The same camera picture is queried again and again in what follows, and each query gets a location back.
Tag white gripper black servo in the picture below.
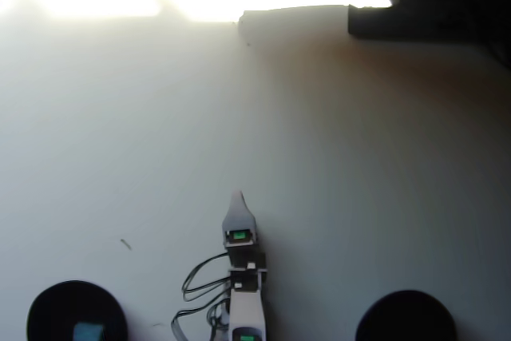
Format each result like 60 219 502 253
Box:
220 190 268 272

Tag blue cube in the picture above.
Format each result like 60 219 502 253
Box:
72 321 105 341

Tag black round bowl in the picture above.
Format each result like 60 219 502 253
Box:
355 289 458 341
26 280 129 341

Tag black robot arm cables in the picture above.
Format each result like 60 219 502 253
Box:
170 252 233 341

